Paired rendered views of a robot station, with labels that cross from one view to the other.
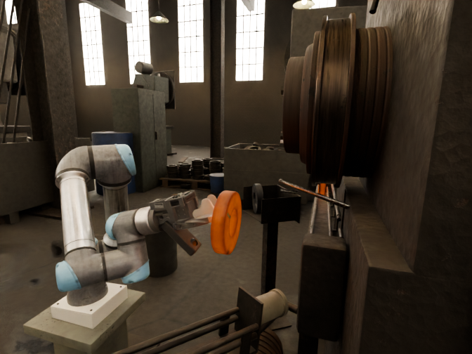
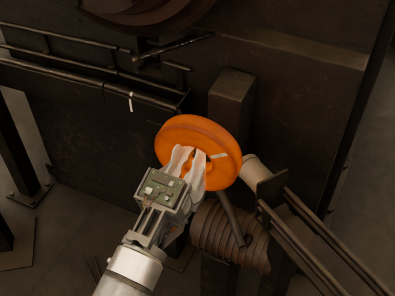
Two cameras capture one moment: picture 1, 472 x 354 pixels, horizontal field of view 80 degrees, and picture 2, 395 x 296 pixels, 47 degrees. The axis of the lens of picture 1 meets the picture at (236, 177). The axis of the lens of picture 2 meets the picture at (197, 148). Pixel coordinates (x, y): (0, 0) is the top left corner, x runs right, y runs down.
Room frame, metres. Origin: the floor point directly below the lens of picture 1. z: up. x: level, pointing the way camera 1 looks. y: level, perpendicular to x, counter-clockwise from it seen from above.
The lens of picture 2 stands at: (0.59, 0.53, 1.42)
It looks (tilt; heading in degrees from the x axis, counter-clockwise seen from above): 48 degrees down; 278
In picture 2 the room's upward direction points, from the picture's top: straight up
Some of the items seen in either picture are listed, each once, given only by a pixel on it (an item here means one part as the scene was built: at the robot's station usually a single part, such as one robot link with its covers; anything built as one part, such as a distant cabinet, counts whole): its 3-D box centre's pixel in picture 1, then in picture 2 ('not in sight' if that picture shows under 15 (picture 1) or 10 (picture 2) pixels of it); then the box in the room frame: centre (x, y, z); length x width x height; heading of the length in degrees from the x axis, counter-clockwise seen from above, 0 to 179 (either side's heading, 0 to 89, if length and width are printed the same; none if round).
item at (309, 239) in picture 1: (322, 286); (230, 121); (0.62, -0.21, 0.68); 0.11 x 0.08 x 0.24; 73
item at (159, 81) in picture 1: (154, 109); not in sight; (8.62, 2.47, 1.36); 1.37 x 1.16 x 2.71; 63
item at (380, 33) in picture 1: (359, 107); not in sight; (0.82, -0.35, 1.11); 0.47 x 0.10 x 0.47; 163
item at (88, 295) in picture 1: (86, 284); not in sight; (1.04, 0.61, 0.40); 0.15 x 0.15 x 0.10
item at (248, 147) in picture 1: (268, 173); not in sight; (3.67, -0.44, 0.39); 1.03 x 0.83 x 0.79; 77
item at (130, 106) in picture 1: (142, 140); not in sight; (4.43, 1.47, 0.75); 0.70 x 0.48 x 1.50; 163
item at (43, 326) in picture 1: (89, 311); not in sight; (1.04, 0.60, 0.28); 0.32 x 0.32 x 0.04; 73
